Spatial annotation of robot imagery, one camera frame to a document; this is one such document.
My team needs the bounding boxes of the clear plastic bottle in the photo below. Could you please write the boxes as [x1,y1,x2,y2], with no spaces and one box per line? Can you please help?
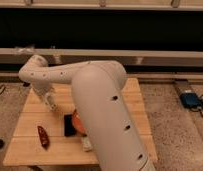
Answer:
[44,93,57,111]

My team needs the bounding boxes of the lower white rail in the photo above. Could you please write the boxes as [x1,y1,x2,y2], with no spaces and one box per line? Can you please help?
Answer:
[0,47,203,67]

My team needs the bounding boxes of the upper white rail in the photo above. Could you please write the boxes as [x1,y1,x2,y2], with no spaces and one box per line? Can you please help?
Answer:
[0,0,203,11]

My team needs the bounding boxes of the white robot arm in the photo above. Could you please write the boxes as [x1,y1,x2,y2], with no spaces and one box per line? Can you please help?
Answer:
[19,55,156,171]

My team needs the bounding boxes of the blue box on floor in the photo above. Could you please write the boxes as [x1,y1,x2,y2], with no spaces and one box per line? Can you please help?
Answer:
[180,93,201,108]

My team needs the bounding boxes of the white sponge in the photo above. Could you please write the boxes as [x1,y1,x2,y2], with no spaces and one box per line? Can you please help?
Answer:
[81,136,93,152]

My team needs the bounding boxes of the red chili pepper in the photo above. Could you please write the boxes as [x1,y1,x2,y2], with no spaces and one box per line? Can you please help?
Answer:
[37,126,49,148]

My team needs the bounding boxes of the black rectangular block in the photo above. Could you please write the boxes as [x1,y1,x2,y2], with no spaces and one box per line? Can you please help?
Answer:
[64,115,76,137]

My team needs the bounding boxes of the white rail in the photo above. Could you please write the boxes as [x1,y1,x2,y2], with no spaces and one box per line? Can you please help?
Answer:
[0,0,203,11]
[0,47,203,67]

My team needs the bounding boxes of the wooden table top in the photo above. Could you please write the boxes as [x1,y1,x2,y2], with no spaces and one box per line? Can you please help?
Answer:
[3,78,158,166]

